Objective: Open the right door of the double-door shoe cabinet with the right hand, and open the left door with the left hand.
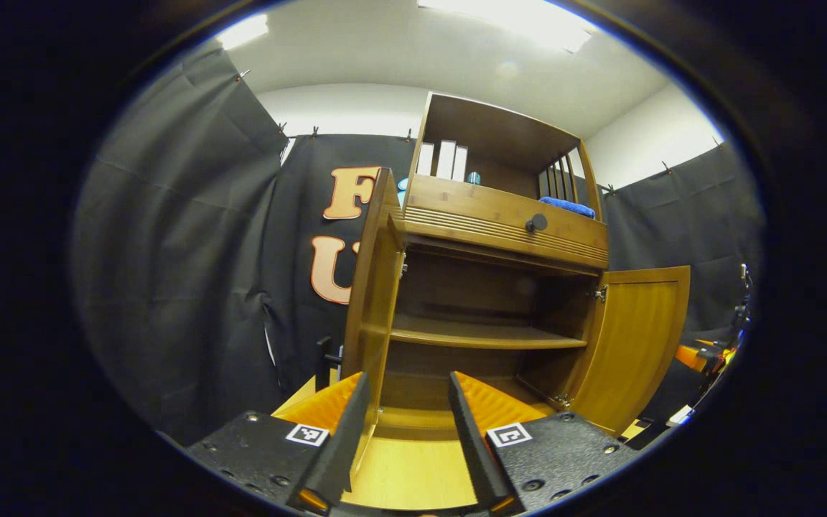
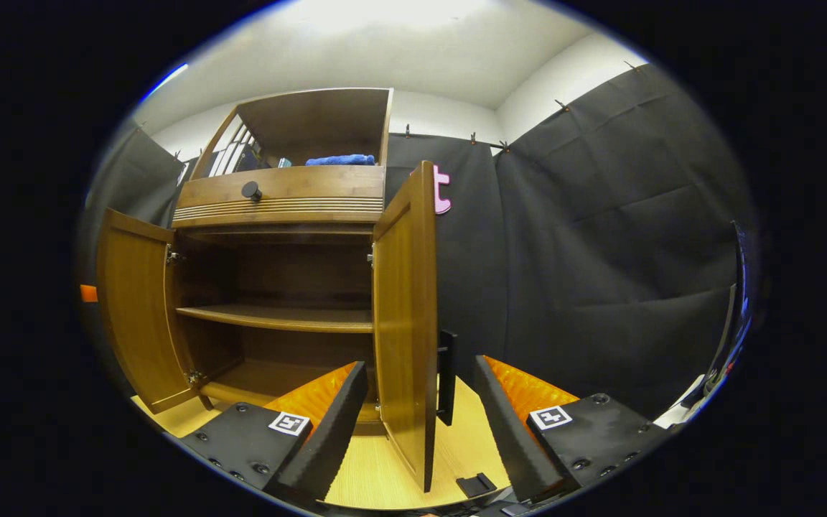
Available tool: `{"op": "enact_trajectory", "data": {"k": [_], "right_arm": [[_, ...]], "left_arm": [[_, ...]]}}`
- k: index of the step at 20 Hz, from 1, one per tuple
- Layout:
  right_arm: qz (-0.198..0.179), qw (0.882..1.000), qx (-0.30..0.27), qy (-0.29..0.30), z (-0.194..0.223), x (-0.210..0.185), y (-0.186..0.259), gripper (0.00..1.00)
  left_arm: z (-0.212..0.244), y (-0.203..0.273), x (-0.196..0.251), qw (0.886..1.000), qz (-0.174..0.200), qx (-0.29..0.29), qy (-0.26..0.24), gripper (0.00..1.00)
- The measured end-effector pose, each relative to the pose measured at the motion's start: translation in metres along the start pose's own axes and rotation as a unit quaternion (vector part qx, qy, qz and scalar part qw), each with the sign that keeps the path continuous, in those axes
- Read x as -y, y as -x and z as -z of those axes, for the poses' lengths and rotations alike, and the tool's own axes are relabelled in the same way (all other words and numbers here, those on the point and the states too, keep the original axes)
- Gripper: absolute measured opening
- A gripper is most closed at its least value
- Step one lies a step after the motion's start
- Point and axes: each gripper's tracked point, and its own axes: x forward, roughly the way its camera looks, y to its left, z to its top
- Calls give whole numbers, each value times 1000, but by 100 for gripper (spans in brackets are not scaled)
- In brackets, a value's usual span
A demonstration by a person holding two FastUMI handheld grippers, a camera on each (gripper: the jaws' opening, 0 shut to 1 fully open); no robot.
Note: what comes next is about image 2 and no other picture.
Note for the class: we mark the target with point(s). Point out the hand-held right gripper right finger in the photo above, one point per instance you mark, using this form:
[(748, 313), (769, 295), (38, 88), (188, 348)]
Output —
[(517, 431)]

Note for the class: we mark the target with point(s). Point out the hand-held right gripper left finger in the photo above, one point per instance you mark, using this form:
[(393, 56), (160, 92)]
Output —
[(327, 438)]

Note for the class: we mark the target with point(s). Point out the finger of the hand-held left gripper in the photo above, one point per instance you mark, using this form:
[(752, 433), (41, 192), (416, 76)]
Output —
[(88, 293)]

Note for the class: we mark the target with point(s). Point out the wooden cabinet door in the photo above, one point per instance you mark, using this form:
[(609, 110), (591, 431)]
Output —
[(133, 309), (406, 301)]

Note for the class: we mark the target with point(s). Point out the wooden double-door shoe cabinet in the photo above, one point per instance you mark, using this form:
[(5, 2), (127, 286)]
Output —
[(277, 194)]

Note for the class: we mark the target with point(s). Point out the black round drawer knob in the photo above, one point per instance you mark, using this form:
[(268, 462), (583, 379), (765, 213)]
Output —
[(251, 190)]

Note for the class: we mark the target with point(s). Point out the black backdrop cloth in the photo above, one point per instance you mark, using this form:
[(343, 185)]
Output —
[(600, 251)]

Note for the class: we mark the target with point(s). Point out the upright hardcover book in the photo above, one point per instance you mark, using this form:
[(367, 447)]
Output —
[(248, 158)]

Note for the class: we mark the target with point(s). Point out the blue folded cloth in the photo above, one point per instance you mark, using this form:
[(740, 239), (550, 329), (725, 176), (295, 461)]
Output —
[(342, 160)]

